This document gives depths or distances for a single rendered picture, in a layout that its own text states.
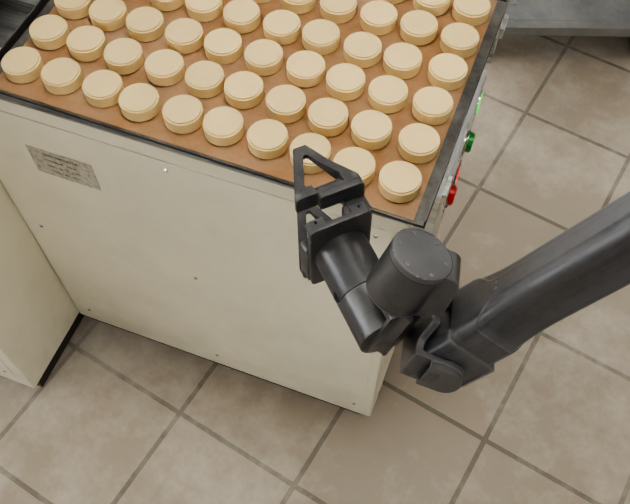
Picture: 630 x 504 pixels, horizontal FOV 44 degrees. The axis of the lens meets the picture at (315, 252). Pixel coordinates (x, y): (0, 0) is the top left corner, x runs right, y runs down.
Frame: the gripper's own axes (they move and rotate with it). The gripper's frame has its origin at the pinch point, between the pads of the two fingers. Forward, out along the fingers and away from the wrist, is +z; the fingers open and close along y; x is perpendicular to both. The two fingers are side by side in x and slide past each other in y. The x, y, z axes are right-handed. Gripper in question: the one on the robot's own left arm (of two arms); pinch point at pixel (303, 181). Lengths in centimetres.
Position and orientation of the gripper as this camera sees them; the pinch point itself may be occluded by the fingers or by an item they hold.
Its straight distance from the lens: 81.5
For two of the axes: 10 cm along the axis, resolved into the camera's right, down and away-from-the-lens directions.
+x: 9.1, -3.6, 1.9
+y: 0.2, 5.1, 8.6
